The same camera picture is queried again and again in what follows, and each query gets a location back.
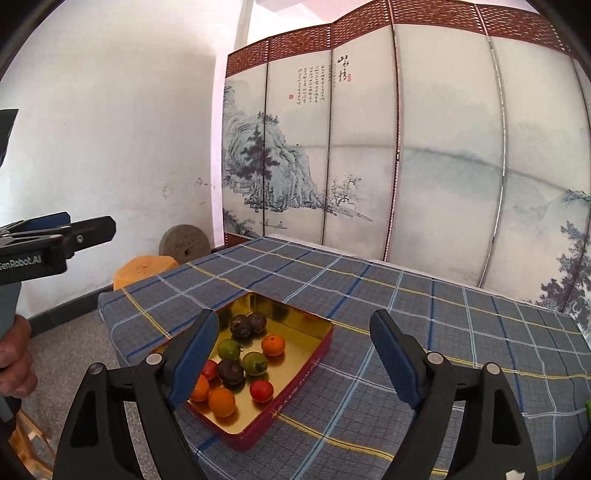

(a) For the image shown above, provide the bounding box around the grey round millstone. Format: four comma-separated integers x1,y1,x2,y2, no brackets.
159,224,206,265

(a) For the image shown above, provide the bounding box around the orange wooden stool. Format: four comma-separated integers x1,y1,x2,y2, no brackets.
113,255,180,291

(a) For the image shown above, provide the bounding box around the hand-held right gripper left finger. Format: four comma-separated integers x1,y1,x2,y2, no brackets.
53,308,220,480

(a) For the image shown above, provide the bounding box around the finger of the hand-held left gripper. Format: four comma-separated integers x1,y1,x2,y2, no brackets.
0,211,72,238
0,216,117,260

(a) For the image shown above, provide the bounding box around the blue plaid cloth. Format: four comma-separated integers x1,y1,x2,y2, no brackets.
97,234,591,480

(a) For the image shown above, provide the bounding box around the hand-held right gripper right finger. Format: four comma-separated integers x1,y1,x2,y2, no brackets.
369,308,539,480

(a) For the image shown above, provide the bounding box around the painted folding screen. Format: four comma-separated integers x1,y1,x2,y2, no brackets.
221,0,591,333

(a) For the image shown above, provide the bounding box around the person's left hand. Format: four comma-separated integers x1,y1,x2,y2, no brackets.
0,314,34,398

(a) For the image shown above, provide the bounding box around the gold rectangular tin tray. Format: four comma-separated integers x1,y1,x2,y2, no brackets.
150,291,334,452

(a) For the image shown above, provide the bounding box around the orange tangerine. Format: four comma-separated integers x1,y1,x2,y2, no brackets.
261,334,286,358
208,387,236,418
189,374,211,403

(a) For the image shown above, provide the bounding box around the green round fruit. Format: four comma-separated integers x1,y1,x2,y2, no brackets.
242,352,269,376
217,338,243,361

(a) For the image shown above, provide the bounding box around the light wooden frame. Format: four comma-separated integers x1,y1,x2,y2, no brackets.
7,408,54,476

